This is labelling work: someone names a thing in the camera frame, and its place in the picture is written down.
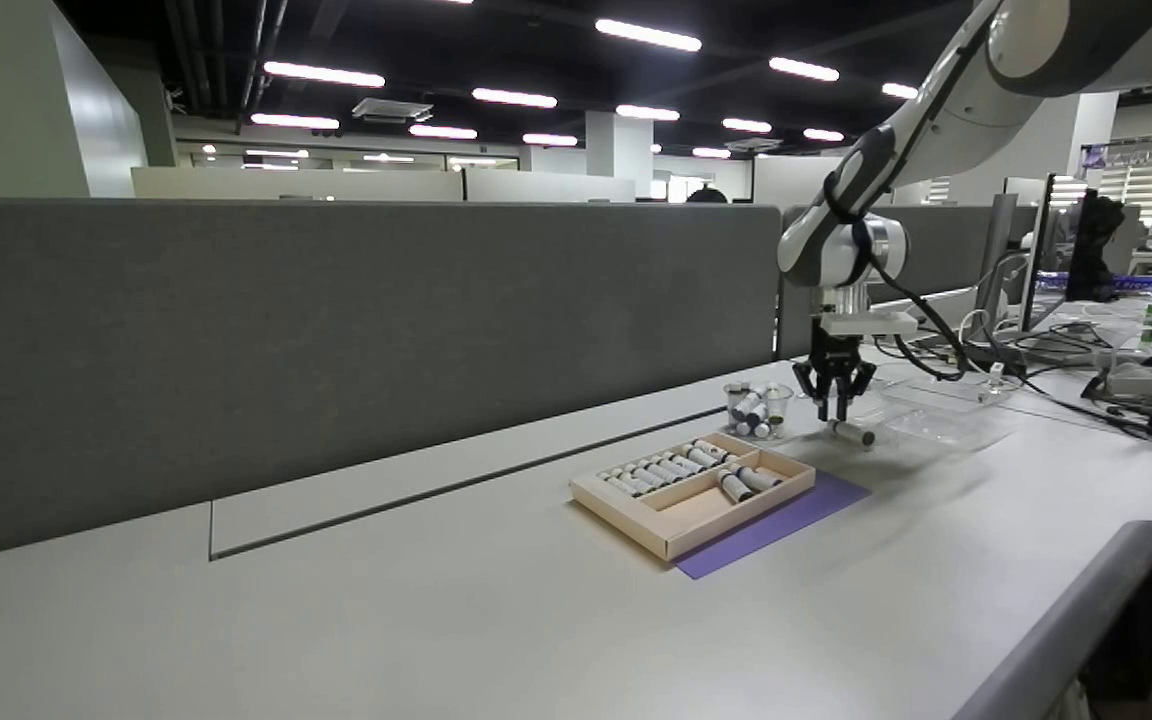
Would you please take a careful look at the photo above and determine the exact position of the blue-band bottle upper compartment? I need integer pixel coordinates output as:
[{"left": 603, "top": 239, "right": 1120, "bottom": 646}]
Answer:
[{"left": 720, "top": 475, "right": 754, "bottom": 504}]

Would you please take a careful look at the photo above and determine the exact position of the tilted dark-blue bottle upper compartment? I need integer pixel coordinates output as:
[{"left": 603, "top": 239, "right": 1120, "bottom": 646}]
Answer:
[{"left": 741, "top": 468, "right": 780, "bottom": 492}]

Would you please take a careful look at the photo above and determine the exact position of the wooden two-compartment tray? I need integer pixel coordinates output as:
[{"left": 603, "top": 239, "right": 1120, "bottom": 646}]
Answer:
[{"left": 571, "top": 431, "right": 815, "bottom": 563}]

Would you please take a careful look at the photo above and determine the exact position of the purple mat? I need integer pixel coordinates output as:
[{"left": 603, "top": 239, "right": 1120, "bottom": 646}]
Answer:
[{"left": 680, "top": 475, "right": 864, "bottom": 580}]

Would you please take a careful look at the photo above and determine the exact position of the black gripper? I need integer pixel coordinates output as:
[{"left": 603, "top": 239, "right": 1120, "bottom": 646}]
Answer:
[{"left": 796, "top": 333, "right": 875, "bottom": 422}]

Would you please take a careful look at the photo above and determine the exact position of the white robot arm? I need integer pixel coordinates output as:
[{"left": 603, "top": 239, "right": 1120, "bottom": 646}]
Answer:
[{"left": 776, "top": 0, "right": 1152, "bottom": 422}]

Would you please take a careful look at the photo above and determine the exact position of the computer monitor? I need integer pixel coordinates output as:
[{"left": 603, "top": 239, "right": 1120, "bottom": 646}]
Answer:
[{"left": 975, "top": 175, "right": 1054, "bottom": 333}]

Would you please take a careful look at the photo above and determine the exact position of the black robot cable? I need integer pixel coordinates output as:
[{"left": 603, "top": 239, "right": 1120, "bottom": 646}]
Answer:
[{"left": 825, "top": 154, "right": 972, "bottom": 386}]

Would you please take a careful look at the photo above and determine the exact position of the grey desk partition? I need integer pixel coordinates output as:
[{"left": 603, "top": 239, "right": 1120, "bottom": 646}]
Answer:
[{"left": 0, "top": 198, "right": 780, "bottom": 551}]

